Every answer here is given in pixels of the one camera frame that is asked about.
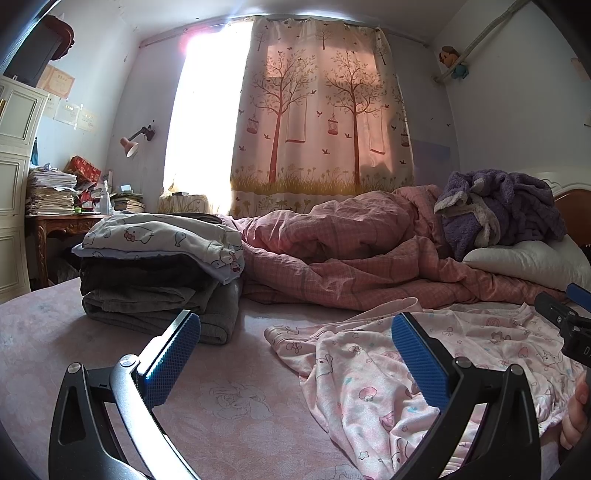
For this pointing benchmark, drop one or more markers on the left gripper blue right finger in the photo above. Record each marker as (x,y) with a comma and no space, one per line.
(426,358)

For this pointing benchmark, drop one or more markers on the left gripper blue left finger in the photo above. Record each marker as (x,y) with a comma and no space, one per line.
(164,357)

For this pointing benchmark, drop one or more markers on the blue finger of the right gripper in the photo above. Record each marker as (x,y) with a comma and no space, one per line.
(576,292)

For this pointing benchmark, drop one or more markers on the pink cartoon print pants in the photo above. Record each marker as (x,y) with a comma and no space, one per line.
(377,382)

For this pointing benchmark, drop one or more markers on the person's right hand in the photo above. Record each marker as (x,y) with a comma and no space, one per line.
(575,420)

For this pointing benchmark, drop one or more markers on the white pillow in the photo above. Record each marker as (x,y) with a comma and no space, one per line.
(555,265)

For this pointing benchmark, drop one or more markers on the grey folded clothes stack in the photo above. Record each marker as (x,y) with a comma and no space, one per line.
(145,294)

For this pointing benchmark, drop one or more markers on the wooden headboard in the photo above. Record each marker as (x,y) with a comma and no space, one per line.
(571,190)

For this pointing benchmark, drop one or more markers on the purple fleece robe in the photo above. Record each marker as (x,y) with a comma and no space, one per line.
(487,208)

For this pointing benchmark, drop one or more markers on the pink checked duvet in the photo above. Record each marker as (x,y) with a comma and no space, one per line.
(362,252)

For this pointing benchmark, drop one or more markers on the cartoon print folded cloth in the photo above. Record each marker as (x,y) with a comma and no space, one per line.
(215,246)

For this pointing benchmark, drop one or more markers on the carved wooden desk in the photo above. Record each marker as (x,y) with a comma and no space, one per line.
(60,227)

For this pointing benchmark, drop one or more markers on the floral covered box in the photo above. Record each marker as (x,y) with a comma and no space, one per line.
(183,203)

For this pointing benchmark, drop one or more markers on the stack of books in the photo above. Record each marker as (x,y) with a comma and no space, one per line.
(128,202)

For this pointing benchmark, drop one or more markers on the stack of papers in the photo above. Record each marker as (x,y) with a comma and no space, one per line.
(50,191)

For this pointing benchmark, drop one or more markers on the red box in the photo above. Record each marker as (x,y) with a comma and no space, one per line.
(83,170)

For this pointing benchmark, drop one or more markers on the tree print curtain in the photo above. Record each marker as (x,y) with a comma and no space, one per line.
(321,117)

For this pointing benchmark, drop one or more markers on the white cabinet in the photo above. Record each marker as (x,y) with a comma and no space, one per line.
(21,111)

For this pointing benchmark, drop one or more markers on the black suitcase on cabinet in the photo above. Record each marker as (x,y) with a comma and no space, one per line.
(50,40)

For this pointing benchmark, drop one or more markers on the pink wall lamp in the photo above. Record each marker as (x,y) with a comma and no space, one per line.
(130,145)

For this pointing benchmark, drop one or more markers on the wall toy decoration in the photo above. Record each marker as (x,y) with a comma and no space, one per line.
(449,57)

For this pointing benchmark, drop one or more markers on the wall certificates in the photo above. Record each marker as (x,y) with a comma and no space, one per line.
(58,84)

